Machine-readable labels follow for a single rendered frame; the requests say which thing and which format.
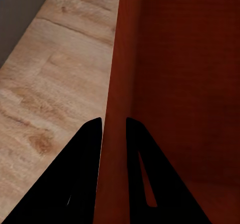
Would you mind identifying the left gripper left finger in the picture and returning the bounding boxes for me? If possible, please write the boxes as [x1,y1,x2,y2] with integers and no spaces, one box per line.
[2,117,103,224]

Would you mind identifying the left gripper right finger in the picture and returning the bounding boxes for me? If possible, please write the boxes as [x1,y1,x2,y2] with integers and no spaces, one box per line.
[126,117,211,224]

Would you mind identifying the storage box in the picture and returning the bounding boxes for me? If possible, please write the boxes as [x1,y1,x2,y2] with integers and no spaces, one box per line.
[93,0,240,224]

